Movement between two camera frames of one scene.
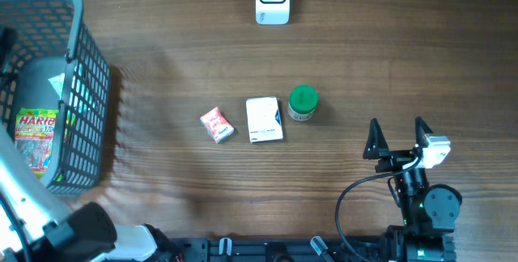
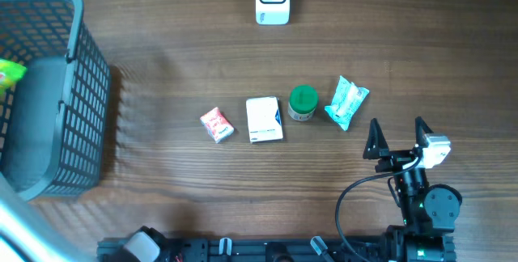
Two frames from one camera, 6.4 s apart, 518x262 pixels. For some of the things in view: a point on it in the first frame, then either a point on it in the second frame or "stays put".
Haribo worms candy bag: x=34 y=134 -> x=10 y=72
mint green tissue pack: x=57 y=82 -> x=347 y=99
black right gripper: x=396 y=158 stays put
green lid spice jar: x=303 y=102 stays put
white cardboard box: x=265 y=119 stays put
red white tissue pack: x=216 y=124 stays put
